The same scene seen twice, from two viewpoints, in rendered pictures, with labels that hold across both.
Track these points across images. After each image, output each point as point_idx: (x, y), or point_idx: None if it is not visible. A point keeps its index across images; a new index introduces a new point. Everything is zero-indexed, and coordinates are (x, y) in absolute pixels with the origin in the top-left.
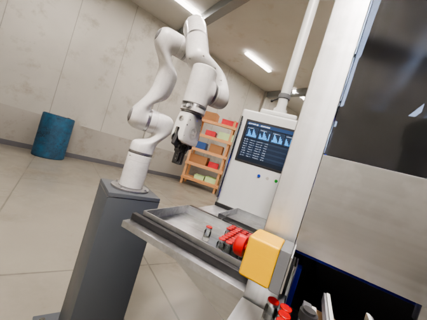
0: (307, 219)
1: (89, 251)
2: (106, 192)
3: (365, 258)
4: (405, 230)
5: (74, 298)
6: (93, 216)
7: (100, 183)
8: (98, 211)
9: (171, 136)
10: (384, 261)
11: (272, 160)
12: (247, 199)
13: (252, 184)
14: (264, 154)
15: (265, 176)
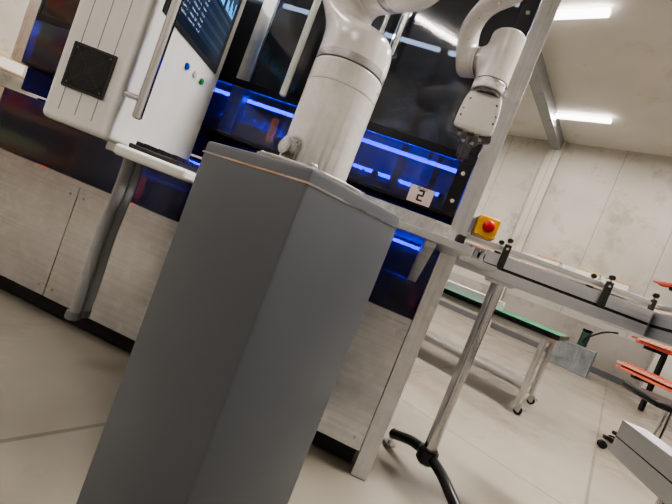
0: None
1: (338, 365)
2: (389, 219)
3: None
4: None
5: (285, 488)
6: (309, 305)
7: (329, 192)
8: (351, 277)
9: (492, 133)
10: None
11: (208, 37)
12: (162, 118)
13: (175, 84)
14: (203, 18)
15: (193, 69)
